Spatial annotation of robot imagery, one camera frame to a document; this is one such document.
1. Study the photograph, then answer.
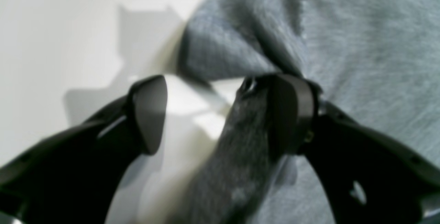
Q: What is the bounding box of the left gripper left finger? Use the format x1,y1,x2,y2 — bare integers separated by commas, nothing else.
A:
0,75,168,224

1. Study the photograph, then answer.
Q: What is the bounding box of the grey heather long-sleeve shirt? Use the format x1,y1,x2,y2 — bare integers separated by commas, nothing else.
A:
166,0,440,224

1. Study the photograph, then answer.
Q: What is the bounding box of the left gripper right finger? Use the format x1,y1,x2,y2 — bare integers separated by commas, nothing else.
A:
239,74,439,224

